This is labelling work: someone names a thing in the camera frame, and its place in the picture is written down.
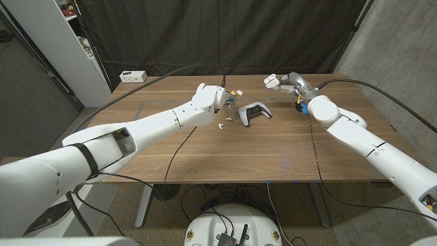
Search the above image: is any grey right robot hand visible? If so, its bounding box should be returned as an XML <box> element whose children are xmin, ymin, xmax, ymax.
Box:
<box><xmin>272</xmin><ymin>71</ymin><xmax>321</xmax><ymax>100</ymax></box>

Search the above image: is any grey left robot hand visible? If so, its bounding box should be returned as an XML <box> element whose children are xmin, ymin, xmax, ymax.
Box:
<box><xmin>223</xmin><ymin>89</ymin><xmax>244</xmax><ymax>122</ymax></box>

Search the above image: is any white AirPods case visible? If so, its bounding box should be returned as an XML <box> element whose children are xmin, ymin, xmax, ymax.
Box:
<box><xmin>264</xmin><ymin>73</ymin><xmax>281</xmax><ymax>90</ymax></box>

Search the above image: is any white black game controller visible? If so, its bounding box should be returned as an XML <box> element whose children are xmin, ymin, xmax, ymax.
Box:
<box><xmin>238</xmin><ymin>101</ymin><xmax>273</xmax><ymax>128</ymax></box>

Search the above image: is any black backdrop curtain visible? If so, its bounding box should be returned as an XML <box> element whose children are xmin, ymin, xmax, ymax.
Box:
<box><xmin>75</xmin><ymin>0</ymin><xmax>368</xmax><ymax>92</ymax></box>

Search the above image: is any black backdrop stand pole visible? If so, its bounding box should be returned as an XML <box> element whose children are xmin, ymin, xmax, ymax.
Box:
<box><xmin>332</xmin><ymin>0</ymin><xmax>376</xmax><ymax>74</ymax></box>

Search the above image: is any white power strip box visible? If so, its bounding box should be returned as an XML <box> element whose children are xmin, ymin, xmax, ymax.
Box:
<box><xmin>119</xmin><ymin>70</ymin><xmax>148</xmax><ymax>83</ymax></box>

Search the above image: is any black round floor fan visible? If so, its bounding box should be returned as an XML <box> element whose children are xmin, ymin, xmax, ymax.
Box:
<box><xmin>152</xmin><ymin>183</ymin><xmax>181</xmax><ymax>202</ymax></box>

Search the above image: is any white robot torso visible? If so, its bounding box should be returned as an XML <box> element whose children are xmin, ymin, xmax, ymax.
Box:
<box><xmin>183</xmin><ymin>204</ymin><xmax>283</xmax><ymax>246</ymax></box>

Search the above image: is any grey table leg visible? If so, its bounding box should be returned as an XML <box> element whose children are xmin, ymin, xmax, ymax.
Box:
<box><xmin>135</xmin><ymin>183</ymin><xmax>154</xmax><ymax>229</ymax></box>
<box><xmin>307</xmin><ymin>182</ymin><xmax>331</xmax><ymax>229</ymax></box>

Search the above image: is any black antenna module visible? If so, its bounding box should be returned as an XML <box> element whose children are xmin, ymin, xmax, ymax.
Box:
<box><xmin>216</xmin><ymin>223</ymin><xmax>249</xmax><ymax>246</ymax></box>

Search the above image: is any white floor platform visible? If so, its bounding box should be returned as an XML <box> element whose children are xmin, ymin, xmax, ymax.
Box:
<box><xmin>63</xmin><ymin>182</ymin><xmax>120</xmax><ymax>237</ymax></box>

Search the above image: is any white cabinet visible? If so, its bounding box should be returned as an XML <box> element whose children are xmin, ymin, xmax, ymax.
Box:
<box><xmin>1</xmin><ymin>0</ymin><xmax>113</xmax><ymax>109</ymax></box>

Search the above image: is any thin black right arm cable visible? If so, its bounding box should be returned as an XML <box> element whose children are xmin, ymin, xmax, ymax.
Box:
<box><xmin>305</xmin><ymin>114</ymin><xmax>437</xmax><ymax>223</ymax></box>

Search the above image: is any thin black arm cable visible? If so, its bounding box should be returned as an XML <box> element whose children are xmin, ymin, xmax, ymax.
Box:
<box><xmin>98</xmin><ymin>126</ymin><xmax>198</xmax><ymax>206</ymax></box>
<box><xmin>305</xmin><ymin>114</ymin><xmax>437</xmax><ymax>223</ymax></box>

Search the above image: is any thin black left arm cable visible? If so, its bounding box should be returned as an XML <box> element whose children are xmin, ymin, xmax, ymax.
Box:
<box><xmin>98</xmin><ymin>126</ymin><xmax>198</xmax><ymax>206</ymax></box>

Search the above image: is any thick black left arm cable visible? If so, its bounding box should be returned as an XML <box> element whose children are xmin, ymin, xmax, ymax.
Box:
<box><xmin>64</xmin><ymin>63</ymin><xmax>227</xmax><ymax>237</ymax></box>

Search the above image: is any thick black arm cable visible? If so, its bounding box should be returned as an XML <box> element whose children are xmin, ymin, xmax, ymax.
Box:
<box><xmin>313</xmin><ymin>79</ymin><xmax>437</xmax><ymax>134</ymax></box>
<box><xmin>64</xmin><ymin>63</ymin><xmax>227</xmax><ymax>237</ymax></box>

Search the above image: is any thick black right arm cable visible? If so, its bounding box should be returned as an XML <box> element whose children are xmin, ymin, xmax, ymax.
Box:
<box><xmin>313</xmin><ymin>79</ymin><xmax>437</xmax><ymax>134</ymax></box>

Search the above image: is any grey floor cable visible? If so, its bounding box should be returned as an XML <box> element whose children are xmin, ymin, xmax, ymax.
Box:
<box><xmin>266</xmin><ymin>182</ymin><xmax>294</xmax><ymax>246</ymax></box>

